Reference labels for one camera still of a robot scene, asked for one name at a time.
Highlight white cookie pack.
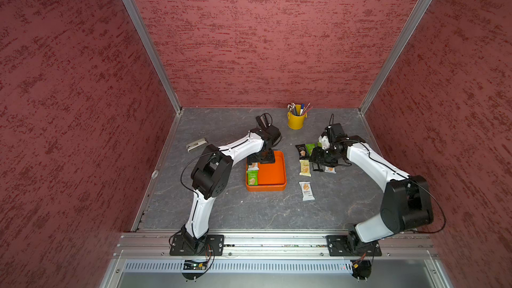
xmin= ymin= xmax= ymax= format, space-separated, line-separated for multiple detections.
xmin=299 ymin=181 xmax=315 ymax=201
xmin=247 ymin=163 xmax=259 ymax=171

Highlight cream cookie pack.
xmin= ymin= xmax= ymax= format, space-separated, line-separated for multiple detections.
xmin=299 ymin=160 xmax=311 ymax=177

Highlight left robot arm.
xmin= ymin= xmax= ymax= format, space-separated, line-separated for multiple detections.
xmin=181 ymin=125 xmax=281 ymax=249

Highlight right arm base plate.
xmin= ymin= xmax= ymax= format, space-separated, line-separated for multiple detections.
xmin=325 ymin=233 xmax=382 ymax=258

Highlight green cookie pack bottom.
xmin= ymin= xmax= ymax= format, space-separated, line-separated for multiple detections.
xmin=247 ymin=170 xmax=259 ymax=187

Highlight aluminium front rail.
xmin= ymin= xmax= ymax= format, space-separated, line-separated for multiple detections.
xmin=113 ymin=229 xmax=440 ymax=260

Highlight white cookie pack top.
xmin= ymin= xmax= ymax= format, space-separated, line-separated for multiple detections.
xmin=247 ymin=163 xmax=259 ymax=171

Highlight black cookie pack top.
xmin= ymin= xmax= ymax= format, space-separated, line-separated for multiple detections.
xmin=295 ymin=144 xmax=309 ymax=160

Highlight black cookie pack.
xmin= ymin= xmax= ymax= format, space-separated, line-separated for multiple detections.
xmin=295 ymin=144 xmax=309 ymax=160
xmin=311 ymin=163 xmax=324 ymax=172

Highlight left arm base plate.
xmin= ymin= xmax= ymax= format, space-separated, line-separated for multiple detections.
xmin=169 ymin=233 xmax=225 ymax=257

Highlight pens in cup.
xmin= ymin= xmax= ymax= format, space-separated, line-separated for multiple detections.
xmin=287 ymin=103 xmax=311 ymax=117

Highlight yellow pen cup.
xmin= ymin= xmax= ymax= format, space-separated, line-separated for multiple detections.
xmin=287 ymin=112 xmax=307 ymax=130

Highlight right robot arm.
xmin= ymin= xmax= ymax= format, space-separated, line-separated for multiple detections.
xmin=310 ymin=136 xmax=434 ymax=255

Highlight white cookie pack bottom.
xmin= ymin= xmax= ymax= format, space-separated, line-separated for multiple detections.
xmin=299 ymin=181 xmax=315 ymax=201

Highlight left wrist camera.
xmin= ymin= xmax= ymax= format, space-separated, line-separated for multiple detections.
xmin=262 ymin=125 xmax=282 ymax=149

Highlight green cookie pack hidden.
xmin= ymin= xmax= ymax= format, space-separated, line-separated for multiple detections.
xmin=305 ymin=143 xmax=318 ymax=157

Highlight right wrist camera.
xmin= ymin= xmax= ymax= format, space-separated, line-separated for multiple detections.
xmin=319 ymin=123 xmax=348 ymax=150

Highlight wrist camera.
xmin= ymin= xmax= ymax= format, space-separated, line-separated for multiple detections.
xmin=319 ymin=123 xmax=348 ymax=150
xmin=262 ymin=125 xmax=282 ymax=149

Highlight orange storage box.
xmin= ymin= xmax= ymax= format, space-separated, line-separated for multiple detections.
xmin=245 ymin=151 xmax=287 ymax=192

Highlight white cookie pack sideways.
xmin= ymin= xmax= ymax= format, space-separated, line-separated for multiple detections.
xmin=324 ymin=167 xmax=336 ymax=174

